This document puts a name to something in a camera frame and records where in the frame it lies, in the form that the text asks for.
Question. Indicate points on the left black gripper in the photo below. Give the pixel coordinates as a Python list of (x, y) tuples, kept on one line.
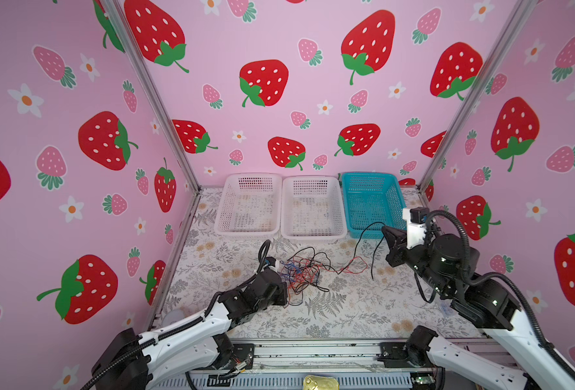
[(282, 290)]

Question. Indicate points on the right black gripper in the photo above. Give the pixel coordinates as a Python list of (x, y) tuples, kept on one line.
[(400, 249)]

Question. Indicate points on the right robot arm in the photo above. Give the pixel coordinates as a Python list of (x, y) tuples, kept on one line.
[(496, 307)]

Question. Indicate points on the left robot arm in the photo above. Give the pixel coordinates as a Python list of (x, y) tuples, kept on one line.
[(200, 341)]

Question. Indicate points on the teal plastic basket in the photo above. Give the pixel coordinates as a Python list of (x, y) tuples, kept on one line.
[(372, 200)]

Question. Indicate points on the floral table cloth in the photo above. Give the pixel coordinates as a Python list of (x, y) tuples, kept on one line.
[(361, 297)]

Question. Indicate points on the left white plastic basket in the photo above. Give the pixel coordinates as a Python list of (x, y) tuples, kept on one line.
[(250, 206)]

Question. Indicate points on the white plastic basket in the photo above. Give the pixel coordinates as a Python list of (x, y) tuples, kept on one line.
[(250, 206), (312, 209)]

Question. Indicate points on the middle white plastic basket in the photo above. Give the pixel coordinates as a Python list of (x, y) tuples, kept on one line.
[(312, 209)]

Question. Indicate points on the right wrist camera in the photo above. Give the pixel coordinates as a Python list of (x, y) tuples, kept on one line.
[(416, 228)]

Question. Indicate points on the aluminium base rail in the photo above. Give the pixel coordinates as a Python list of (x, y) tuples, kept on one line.
[(335, 364)]

